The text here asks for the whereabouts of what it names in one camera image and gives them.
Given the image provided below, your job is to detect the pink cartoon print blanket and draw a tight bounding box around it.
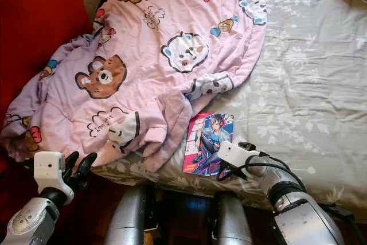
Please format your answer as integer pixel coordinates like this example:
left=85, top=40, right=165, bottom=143
left=2, top=0, right=267, bottom=172

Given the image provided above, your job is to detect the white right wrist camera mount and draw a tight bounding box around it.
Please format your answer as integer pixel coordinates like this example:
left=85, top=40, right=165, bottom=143
left=218, top=141, right=260, bottom=168

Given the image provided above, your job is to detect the red fabric cushion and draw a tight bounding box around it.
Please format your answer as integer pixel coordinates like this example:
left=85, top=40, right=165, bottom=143
left=0, top=0, right=99, bottom=223

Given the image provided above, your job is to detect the silver robot leg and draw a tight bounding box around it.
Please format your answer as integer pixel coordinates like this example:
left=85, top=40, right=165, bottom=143
left=209, top=192, right=256, bottom=245
left=104, top=183, right=157, bottom=245

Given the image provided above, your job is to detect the silver right robot leg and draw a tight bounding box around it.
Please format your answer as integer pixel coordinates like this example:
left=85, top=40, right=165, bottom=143
left=209, top=192, right=256, bottom=245

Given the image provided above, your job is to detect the anime cover comic book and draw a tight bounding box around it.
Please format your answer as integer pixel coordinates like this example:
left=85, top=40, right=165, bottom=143
left=182, top=112, right=236, bottom=177

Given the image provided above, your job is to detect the bed with grey floral sheet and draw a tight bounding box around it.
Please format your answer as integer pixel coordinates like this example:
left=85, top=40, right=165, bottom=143
left=92, top=0, right=367, bottom=223

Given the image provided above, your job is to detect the silver left robot leg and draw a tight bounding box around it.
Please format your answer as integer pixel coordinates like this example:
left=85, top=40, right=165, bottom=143
left=104, top=183, right=157, bottom=245

